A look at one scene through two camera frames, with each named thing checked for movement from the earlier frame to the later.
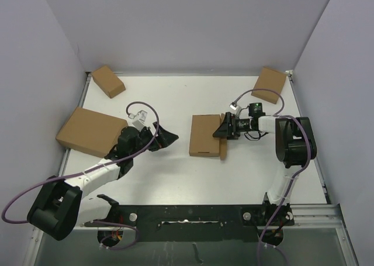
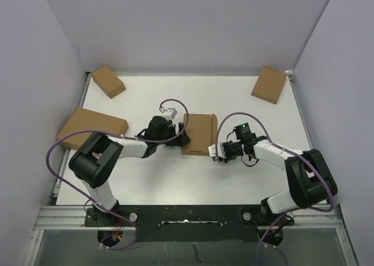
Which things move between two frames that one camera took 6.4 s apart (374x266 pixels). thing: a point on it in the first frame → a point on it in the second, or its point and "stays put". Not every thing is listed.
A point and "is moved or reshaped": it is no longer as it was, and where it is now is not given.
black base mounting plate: (182, 223) stays put
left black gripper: (163, 139) → (180, 141)
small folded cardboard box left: (110, 83) stays put
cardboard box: (202, 142) is moved or reshaped
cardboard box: (270, 79) stays put
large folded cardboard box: (91, 132) stays put
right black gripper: (226, 130) → (228, 158)
